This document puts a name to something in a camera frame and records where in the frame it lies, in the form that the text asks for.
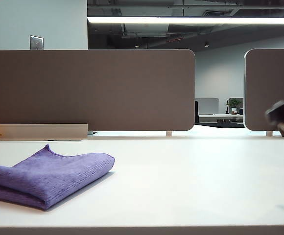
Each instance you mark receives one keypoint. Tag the purple microfiber cloth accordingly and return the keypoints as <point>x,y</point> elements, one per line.
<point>46,176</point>

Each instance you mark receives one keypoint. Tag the wide brown desk divider panel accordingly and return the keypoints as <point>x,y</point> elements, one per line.
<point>95,90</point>

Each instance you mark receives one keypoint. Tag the grey background desk divider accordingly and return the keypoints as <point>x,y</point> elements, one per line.
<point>208,105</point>

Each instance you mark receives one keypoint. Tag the white background desk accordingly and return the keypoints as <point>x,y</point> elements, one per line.
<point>220,117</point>

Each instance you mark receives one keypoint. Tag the red ceiling sign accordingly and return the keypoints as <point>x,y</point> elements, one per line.
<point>175,40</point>

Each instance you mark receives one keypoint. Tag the small green potted plant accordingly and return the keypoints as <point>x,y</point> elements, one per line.
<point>234,104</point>

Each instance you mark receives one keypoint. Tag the dark mug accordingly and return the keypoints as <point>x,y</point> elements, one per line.
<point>241,111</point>

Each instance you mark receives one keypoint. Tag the long ceiling light strip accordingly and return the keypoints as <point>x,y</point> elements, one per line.
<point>181,20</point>

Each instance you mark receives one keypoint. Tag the narrow brown desk divider panel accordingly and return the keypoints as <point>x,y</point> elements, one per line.
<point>262,80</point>

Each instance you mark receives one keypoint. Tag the metal wall switch plate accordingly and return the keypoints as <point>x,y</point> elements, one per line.
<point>36,42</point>

